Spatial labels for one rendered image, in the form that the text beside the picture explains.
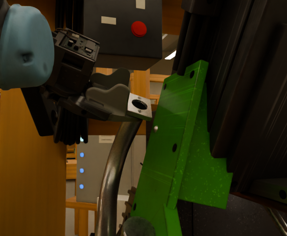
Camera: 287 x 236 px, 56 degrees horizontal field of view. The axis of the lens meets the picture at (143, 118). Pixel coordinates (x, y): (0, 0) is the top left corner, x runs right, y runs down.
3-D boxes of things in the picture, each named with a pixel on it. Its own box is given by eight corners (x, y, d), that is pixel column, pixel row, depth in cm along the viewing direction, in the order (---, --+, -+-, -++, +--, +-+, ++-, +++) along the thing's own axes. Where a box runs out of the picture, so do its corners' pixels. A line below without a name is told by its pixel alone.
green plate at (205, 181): (223, 258, 30) (259, 81, 33) (156, 247, 28) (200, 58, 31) (180, 225, 41) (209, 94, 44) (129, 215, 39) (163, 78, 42)
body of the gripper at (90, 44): (99, 65, 35) (0, 22, 31) (77, 115, 39) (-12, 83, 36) (104, 44, 41) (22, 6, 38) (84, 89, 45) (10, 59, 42)
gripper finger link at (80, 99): (108, 119, 37) (47, 90, 36) (104, 127, 38) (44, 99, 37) (114, 102, 41) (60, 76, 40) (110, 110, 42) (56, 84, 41)
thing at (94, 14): (163, 58, 59) (163, -10, 60) (83, 51, 54) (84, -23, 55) (146, 71, 70) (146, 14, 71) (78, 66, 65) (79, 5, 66)
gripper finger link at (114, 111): (155, 105, 37) (92, 74, 36) (136, 135, 40) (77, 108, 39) (156, 94, 40) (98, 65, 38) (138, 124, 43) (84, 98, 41)
